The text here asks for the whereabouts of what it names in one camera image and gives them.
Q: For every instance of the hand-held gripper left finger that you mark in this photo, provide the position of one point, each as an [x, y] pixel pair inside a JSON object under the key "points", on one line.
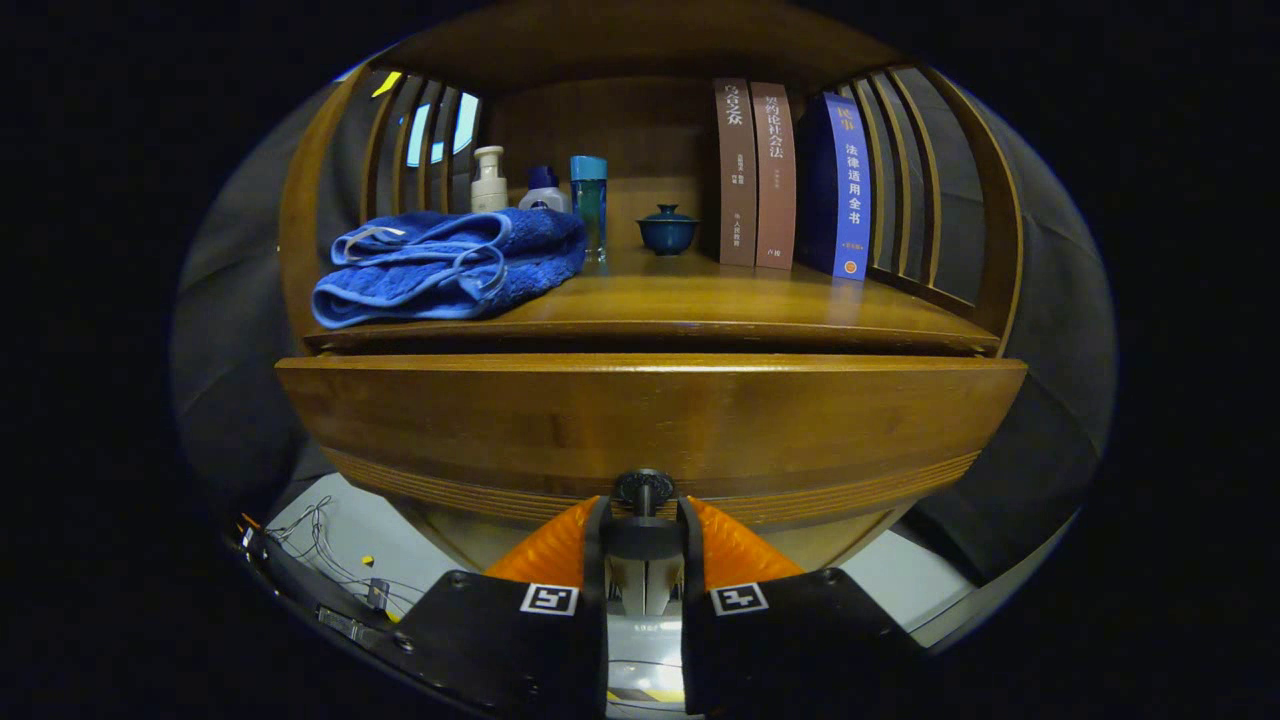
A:
{"points": [[597, 550]]}

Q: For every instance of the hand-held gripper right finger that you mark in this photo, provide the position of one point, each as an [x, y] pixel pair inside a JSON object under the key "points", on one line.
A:
{"points": [[692, 550]]}

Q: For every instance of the brown wooden drawer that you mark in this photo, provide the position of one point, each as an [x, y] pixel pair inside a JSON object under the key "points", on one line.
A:
{"points": [[640, 420]]}

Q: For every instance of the brown wooden countertop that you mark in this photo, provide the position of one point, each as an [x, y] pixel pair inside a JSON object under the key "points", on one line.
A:
{"points": [[700, 300]]}

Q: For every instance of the brown wooden cabinet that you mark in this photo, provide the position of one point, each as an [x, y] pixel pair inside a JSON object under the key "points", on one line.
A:
{"points": [[640, 130]]}

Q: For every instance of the blue lidded teacup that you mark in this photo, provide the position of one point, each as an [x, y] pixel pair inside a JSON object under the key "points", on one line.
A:
{"points": [[667, 232]]}

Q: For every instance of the folded blue towel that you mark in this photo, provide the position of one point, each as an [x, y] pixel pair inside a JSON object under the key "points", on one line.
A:
{"points": [[440, 270]]}

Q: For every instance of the clear teal bottle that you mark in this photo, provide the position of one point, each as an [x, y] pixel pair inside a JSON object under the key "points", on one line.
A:
{"points": [[589, 200]]}

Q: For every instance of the white bottle with blue cap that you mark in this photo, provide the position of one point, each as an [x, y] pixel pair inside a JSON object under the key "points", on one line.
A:
{"points": [[543, 197]]}

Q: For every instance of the dark brown book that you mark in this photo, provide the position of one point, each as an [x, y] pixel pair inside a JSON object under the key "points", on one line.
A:
{"points": [[737, 180]]}

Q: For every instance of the white pump bottle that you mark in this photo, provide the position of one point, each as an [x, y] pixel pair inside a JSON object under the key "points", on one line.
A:
{"points": [[488, 190]]}

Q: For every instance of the reddish brown book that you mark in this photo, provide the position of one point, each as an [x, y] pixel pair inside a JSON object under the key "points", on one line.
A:
{"points": [[775, 180]]}

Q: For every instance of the blue book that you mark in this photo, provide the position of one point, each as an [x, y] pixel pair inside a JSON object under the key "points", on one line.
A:
{"points": [[850, 180]]}

